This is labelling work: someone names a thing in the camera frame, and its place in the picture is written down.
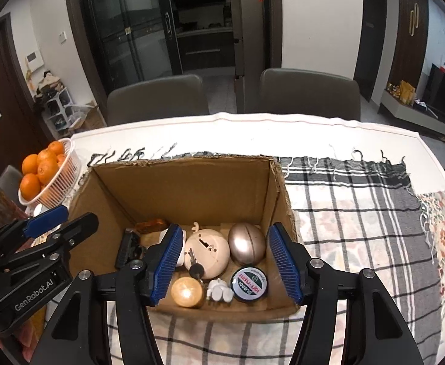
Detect white bottle yellow cap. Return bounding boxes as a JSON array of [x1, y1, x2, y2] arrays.
[[170, 276, 205, 308]]

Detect glass sliding door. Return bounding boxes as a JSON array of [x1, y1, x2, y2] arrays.
[[80, 0, 238, 84]]

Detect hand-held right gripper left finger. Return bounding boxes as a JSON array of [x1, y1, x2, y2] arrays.
[[42, 224, 185, 365]]

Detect white plastic fruit basket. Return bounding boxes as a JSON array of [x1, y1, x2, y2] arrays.
[[18, 138, 82, 206]]

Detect cream round deer toy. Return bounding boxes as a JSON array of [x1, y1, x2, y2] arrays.
[[183, 221, 231, 279]]

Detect grey television cabinet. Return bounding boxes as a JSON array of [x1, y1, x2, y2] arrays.
[[378, 89, 445, 137]]

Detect black ribbed plastic object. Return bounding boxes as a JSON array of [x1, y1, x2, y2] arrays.
[[115, 229, 147, 270]]

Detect black white checked cloth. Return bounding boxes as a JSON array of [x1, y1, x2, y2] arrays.
[[88, 142, 441, 365]]

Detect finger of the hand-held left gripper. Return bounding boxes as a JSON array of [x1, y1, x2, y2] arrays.
[[0, 204, 68, 264], [0, 212, 100, 273]]

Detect yellow paper bag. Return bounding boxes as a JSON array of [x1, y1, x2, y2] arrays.
[[388, 81, 416, 104]]

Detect dark door gold handle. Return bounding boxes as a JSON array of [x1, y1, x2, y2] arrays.
[[392, 0, 430, 88]]

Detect round metal tin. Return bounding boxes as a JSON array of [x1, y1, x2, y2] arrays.
[[230, 266, 269, 302]]

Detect white shoe rack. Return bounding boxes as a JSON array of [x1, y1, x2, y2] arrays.
[[36, 72, 94, 137]]

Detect astronaut figurine keychain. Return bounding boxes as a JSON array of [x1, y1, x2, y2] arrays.
[[186, 249, 233, 303]]

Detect gold metal egg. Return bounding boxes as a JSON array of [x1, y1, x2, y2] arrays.
[[228, 222, 266, 267]]

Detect brown cardboard box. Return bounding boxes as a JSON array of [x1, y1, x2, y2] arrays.
[[67, 155, 301, 318]]

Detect grey leather dining chair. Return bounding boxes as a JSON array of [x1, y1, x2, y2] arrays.
[[106, 74, 210, 126], [0, 165, 23, 202], [258, 68, 361, 121]]

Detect white wall intercom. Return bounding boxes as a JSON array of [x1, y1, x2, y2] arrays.
[[25, 51, 43, 71]]

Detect brown wooden piece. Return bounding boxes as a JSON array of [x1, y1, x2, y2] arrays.
[[136, 218, 170, 235]]

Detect pile of oranges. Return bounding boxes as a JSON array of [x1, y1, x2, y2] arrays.
[[21, 141, 69, 200]]

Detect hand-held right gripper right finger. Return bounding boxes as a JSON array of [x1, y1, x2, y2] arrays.
[[267, 224, 417, 365]]

